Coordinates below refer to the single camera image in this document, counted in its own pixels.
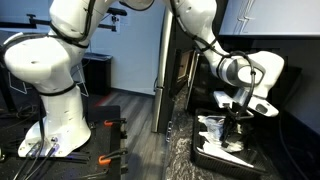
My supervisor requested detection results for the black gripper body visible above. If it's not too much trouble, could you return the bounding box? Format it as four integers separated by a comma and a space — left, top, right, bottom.
223, 105, 253, 129

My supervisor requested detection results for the clear plastic wrapper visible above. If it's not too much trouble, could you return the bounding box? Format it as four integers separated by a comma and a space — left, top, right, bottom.
206, 115, 227, 138

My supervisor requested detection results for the black plastic cutlery tray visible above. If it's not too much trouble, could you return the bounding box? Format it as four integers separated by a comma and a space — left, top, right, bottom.
191, 107, 273, 179

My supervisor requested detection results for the black countertop appliance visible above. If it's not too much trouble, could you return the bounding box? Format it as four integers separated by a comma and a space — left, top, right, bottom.
193, 49, 231, 113

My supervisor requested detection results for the black boxy appliance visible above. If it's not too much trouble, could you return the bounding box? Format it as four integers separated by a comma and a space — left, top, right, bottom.
276, 64, 303, 114

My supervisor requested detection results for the black appliance with framed window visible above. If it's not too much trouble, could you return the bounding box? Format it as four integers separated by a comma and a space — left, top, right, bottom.
169, 48, 200, 111

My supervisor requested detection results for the tall appliance with silver edge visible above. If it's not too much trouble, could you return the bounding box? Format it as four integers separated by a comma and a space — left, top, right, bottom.
151, 0, 178, 134

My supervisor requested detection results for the orange and black bar clamp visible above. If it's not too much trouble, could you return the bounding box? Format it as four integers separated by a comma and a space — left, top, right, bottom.
88, 117, 128, 140
71, 147, 129, 180

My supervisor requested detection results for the black perforated robot mounting table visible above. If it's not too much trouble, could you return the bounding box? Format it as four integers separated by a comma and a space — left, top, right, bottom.
0, 104, 129, 180

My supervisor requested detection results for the black trash bin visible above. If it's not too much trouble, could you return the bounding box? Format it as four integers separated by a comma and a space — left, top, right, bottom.
81, 52, 114, 97

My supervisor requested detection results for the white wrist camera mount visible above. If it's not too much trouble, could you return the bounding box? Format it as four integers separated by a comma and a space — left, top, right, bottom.
212, 90, 238, 110

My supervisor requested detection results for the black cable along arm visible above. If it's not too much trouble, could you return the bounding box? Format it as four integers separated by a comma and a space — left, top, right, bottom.
0, 0, 258, 121

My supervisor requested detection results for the silver cabinet bar handle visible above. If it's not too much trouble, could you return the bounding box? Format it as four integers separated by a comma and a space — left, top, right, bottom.
165, 120, 174, 143

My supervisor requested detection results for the white wall cabinet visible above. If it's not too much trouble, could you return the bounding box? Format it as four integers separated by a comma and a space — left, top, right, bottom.
219, 0, 320, 36

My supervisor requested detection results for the black stereo camera bar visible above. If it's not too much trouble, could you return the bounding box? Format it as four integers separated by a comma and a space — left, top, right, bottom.
108, 7, 129, 18

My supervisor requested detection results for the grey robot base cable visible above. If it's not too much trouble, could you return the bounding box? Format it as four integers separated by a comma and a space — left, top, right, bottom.
24, 146, 57, 180
13, 141, 46, 180

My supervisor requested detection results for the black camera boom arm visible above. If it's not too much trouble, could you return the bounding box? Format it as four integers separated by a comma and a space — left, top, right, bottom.
0, 13, 118, 33

